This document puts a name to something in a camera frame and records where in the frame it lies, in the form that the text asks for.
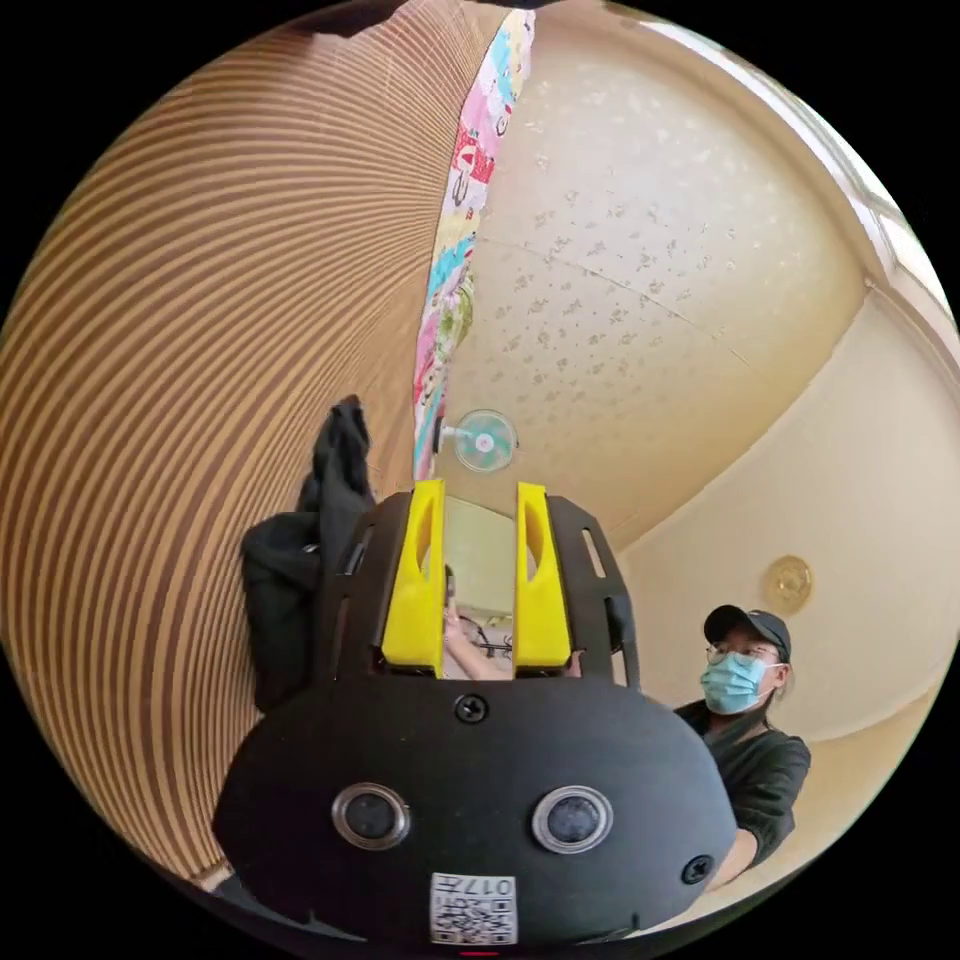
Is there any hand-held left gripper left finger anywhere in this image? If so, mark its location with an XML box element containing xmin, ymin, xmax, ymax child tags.
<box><xmin>380</xmin><ymin>479</ymin><xmax>447</xmax><ymax>670</ymax></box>

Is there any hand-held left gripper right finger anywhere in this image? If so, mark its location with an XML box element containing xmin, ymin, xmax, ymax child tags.
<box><xmin>513</xmin><ymin>482</ymin><xmax>574</xmax><ymax>670</ymax></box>

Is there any black long sleeve shirt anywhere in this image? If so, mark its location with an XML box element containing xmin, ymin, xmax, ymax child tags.
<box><xmin>239</xmin><ymin>397</ymin><xmax>378</xmax><ymax>715</ymax></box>

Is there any person's left forearm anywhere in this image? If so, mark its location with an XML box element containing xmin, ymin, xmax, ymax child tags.
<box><xmin>704</xmin><ymin>827</ymin><xmax>760</xmax><ymax>895</ymax></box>

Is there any round golden ceiling lamp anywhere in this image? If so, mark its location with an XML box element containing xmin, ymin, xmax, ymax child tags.
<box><xmin>764</xmin><ymin>554</ymin><xmax>814</xmax><ymax>610</ymax></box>

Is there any person's body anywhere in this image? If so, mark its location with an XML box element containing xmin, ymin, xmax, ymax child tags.
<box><xmin>672</xmin><ymin>603</ymin><xmax>814</xmax><ymax>868</ymax></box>

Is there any small white wall fan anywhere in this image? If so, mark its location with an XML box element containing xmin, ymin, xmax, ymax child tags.
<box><xmin>437</xmin><ymin>408</ymin><xmax>520</xmax><ymax>475</ymax></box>

